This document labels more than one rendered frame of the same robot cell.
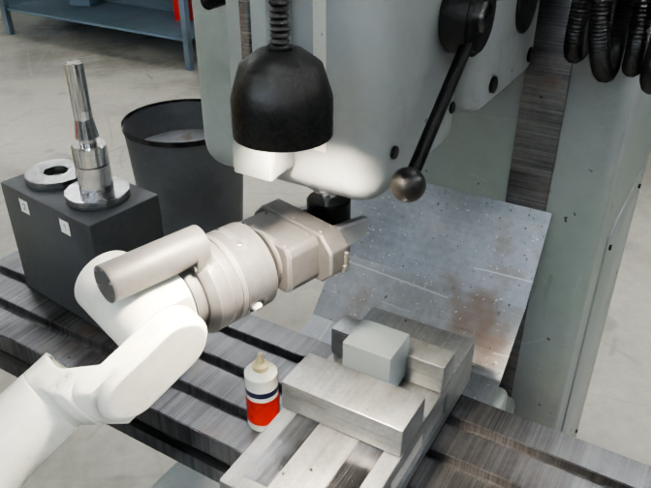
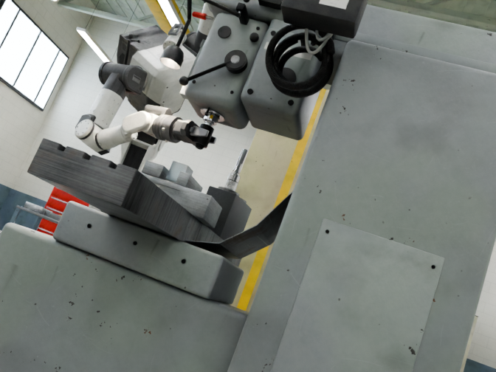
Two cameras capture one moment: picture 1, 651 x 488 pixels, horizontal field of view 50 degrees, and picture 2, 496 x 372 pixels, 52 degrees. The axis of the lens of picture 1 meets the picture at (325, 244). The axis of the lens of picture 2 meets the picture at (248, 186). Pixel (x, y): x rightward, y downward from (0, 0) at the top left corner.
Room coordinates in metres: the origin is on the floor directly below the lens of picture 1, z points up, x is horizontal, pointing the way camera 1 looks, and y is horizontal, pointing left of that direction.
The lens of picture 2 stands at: (0.39, -1.58, 0.80)
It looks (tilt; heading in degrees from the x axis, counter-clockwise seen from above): 12 degrees up; 74
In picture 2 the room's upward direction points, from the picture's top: 21 degrees clockwise
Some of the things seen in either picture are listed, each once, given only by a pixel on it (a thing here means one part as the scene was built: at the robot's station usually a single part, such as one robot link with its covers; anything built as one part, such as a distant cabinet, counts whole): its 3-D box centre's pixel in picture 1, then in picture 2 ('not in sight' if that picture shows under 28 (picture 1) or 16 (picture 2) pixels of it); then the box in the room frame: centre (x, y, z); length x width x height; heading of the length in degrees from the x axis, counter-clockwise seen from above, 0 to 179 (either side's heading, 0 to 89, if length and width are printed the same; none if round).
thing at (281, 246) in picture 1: (263, 258); (181, 131); (0.59, 0.06, 1.23); 0.13 x 0.12 x 0.10; 44
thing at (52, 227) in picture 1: (87, 238); (224, 217); (0.92, 0.36, 1.06); 0.22 x 0.12 x 0.20; 52
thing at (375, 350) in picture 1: (375, 358); (179, 174); (0.63, -0.06, 1.07); 0.06 x 0.05 x 0.06; 60
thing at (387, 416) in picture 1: (352, 402); (160, 176); (0.58, -0.03, 1.05); 0.15 x 0.06 x 0.04; 60
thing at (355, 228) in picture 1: (349, 235); (198, 131); (0.63, -0.02, 1.23); 0.06 x 0.02 x 0.03; 134
